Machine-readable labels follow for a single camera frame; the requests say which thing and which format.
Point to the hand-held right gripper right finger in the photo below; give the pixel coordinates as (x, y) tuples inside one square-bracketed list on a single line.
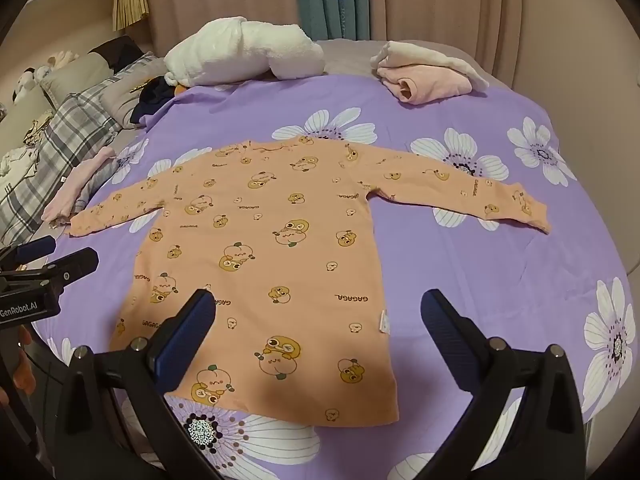
[(445, 330)]

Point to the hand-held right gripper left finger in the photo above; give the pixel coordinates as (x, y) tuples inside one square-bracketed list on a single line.
[(185, 340)]

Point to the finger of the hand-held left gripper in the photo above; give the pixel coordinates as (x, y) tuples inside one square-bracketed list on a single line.
[(75, 265), (30, 250)]

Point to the orange cartoon print shirt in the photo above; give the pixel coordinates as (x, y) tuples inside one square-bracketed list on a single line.
[(280, 260)]

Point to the navy clothes pile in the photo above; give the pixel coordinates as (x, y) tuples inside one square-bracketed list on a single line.
[(150, 97)]

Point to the person's left hand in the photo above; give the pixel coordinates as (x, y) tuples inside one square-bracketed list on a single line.
[(22, 360)]

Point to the purple floral bedsheet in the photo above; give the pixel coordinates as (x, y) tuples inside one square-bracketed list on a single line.
[(450, 285)]

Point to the light pink garment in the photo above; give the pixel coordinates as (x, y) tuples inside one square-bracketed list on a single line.
[(80, 180)]

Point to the plush toys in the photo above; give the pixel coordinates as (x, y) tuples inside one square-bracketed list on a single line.
[(45, 67)]

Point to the beige pillow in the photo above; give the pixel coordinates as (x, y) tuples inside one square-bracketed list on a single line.
[(75, 72)]

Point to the dark brown cloth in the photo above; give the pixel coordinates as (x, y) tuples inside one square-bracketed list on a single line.
[(117, 52)]

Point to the pink folded garment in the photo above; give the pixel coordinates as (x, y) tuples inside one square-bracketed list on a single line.
[(430, 82)]

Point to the white plush blanket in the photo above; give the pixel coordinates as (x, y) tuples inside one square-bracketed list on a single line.
[(240, 50)]

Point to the white folded garment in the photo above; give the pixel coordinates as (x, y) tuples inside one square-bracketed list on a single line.
[(400, 52)]

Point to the grey bedspread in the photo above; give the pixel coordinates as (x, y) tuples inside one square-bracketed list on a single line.
[(350, 57)]

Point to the teal curtain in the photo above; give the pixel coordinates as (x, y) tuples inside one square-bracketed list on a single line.
[(320, 0)]

